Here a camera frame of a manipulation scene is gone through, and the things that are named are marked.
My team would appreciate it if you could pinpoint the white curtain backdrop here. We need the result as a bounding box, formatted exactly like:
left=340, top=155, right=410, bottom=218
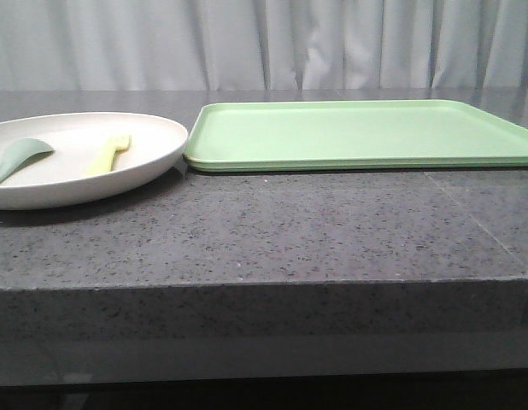
left=0, top=1, right=528, bottom=91

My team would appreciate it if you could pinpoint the cream round plate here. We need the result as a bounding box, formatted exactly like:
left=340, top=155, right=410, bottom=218
left=0, top=112, right=188, bottom=210

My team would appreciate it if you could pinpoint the light green serving tray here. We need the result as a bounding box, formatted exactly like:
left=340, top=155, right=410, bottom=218
left=185, top=99, right=528, bottom=173

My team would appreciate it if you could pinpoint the yellow plastic fork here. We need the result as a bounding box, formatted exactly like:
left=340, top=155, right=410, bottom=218
left=85, top=134, right=131, bottom=177

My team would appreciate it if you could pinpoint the pale green plastic spoon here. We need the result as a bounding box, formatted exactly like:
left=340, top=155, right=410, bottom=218
left=0, top=138, right=55, bottom=184

